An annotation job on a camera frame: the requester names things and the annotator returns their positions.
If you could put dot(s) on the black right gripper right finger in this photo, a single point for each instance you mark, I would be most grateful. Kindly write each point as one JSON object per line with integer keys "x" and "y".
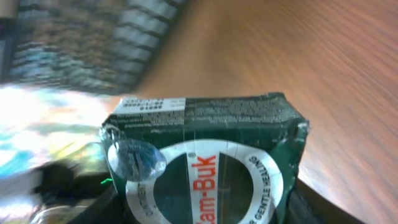
{"x": 306, "y": 206}

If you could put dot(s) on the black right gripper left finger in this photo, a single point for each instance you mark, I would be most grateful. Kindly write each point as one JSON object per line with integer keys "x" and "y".
{"x": 106, "y": 209}

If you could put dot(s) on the round green label package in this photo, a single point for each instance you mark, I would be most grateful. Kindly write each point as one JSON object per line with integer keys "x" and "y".
{"x": 205, "y": 160}

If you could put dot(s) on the grey plastic mesh basket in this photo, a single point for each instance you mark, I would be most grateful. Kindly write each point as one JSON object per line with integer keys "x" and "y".
{"x": 92, "y": 46}

